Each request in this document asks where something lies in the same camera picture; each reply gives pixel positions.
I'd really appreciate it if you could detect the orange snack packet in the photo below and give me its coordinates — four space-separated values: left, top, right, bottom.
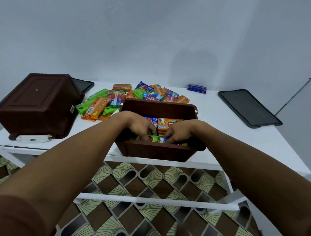
157 118 184 133

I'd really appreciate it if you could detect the person's left hand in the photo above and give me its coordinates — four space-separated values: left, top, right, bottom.
116 111 157 141

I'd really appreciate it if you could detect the person's right hand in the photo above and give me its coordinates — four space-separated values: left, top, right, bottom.
164 119 209 144

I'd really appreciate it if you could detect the brown sleeve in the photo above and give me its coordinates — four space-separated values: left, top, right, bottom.
0 194 48 236

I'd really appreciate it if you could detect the person's foot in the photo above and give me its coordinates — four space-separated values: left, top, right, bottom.
176 223 193 236

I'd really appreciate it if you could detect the person's right forearm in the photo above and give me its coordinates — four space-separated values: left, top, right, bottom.
199 123 311 236

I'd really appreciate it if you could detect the pile of colourful snacks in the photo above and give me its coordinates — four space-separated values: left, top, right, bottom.
75 81 190 122

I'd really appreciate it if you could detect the person's left forearm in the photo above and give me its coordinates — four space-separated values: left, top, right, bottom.
0 112 132 236

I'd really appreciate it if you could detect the dark grey lid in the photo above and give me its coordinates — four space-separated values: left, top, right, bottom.
72 77 95 93
218 89 283 129

